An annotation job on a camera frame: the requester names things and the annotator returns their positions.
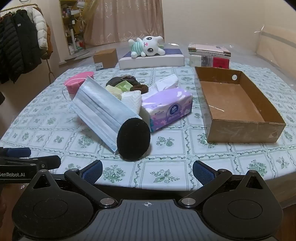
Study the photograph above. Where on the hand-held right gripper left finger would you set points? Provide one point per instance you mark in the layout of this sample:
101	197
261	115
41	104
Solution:
92	172

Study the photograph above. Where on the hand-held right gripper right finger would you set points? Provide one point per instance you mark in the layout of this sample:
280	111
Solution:
203	172

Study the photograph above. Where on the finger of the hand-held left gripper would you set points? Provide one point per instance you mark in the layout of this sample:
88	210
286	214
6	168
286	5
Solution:
18	152
46	162

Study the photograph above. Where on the black round pad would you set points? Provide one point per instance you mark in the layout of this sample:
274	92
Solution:
134	139

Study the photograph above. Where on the blue face mask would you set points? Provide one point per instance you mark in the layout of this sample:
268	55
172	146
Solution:
99	109

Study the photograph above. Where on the white ribbed sock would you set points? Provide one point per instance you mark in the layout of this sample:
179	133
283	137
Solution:
131	100

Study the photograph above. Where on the green cloth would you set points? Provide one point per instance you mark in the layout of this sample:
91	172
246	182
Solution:
124	86

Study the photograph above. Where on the purple velvet scrunchie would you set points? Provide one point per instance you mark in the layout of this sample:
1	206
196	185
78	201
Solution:
118	80

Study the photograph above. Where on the brown scrunchie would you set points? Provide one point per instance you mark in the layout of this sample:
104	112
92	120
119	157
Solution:
140	88

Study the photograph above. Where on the floral printed cloth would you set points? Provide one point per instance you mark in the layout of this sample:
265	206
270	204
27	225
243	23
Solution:
57	125

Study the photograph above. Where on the white and lilac cloth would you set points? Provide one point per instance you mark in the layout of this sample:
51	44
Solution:
168	109

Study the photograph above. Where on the pink face mask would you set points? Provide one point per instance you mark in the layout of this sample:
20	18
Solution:
74	84

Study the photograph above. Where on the black puffer jacket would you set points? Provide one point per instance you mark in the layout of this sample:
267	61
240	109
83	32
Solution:
27	41
9	51

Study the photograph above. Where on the stack of books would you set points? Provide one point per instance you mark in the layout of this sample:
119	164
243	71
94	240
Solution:
208	61

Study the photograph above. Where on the small closed cardboard box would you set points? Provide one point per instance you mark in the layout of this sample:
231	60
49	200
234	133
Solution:
106	59

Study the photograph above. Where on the brown jacket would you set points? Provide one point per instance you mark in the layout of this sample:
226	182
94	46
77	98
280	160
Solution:
49	41

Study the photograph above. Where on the white and blue flat box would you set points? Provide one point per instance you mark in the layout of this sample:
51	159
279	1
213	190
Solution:
150	62

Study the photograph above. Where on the white puffer jacket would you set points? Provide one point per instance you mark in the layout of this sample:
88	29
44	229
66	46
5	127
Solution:
40	25

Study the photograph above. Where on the cluttered shelf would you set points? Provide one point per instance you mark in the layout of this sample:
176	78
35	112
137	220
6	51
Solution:
71	27

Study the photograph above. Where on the white plush toy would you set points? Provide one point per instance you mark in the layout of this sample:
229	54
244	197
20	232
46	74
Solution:
148	46

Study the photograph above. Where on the plastic wrapped headboard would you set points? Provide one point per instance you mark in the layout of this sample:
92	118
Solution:
277	51

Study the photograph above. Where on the clothes rack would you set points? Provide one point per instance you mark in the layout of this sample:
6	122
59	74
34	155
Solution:
20	5

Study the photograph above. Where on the beige curtain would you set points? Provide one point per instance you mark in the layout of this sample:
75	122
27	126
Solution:
124	20

